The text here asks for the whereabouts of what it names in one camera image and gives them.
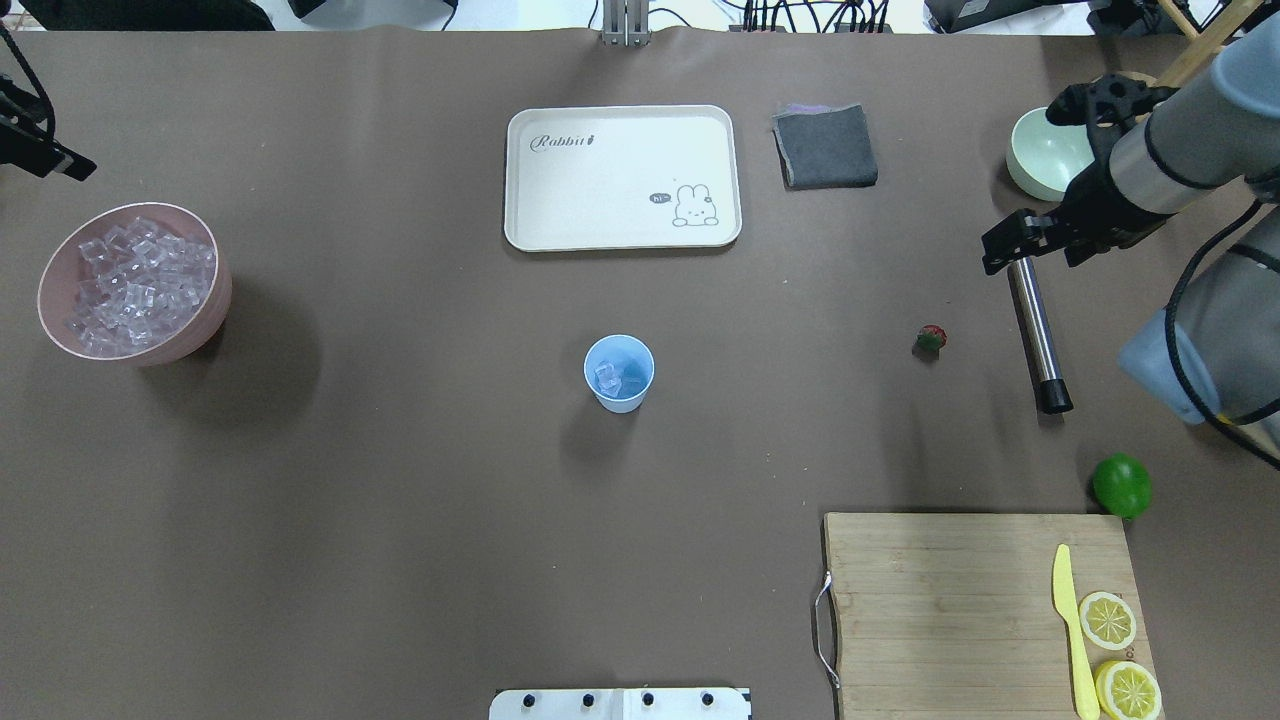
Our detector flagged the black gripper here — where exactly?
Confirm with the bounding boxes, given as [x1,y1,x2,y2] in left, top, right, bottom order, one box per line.
[1,29,99,182]
[980,74,1178,275]

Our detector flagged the grey folded cloth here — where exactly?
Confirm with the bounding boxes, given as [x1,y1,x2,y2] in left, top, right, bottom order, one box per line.
[772,102,879,190]

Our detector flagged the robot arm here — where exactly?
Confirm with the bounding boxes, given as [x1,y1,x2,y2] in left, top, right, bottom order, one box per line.
[982,17,1279,466]

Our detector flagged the light blue cup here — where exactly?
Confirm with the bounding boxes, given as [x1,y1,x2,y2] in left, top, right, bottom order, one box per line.
[582,334,657,414]

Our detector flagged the lemon half upper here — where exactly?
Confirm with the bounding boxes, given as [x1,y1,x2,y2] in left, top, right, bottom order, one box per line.
[1094,660,1164,719]

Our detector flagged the steel muddler black tip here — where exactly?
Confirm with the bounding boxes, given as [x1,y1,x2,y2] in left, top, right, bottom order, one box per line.
[1006,258,1074,415]

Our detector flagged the red strawberry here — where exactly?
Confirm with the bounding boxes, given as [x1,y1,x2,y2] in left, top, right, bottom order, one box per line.
[914,324,948,354]

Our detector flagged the wooden cutting board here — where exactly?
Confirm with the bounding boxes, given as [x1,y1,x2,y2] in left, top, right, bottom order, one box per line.
[820,512,1155,719]

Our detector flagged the mint green bowl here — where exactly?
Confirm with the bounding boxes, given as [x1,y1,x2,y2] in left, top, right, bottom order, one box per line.
[1005,108,1094,202]

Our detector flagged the yellow plastic knife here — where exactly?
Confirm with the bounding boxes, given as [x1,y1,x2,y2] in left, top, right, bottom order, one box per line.
[1051,544,1101,719]

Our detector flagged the pink bowl of ice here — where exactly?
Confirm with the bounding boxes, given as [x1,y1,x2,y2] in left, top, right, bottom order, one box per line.
[37,202,232,366]

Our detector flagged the green lime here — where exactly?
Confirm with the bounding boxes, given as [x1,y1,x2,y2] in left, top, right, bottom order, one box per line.
[1091,454,1153,521]

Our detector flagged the cream rabbit tray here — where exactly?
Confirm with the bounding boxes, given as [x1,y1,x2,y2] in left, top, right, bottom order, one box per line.
[503,104,742,252]

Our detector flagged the clear ice cube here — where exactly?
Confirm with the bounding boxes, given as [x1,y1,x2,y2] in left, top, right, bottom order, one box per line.
[594,363,623,398]

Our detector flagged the wooden mug tree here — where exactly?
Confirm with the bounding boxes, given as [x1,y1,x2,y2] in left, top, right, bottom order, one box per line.
[1121,1,1265,88]

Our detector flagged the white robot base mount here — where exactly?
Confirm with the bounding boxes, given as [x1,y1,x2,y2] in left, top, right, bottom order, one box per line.
[488,687,753,719]

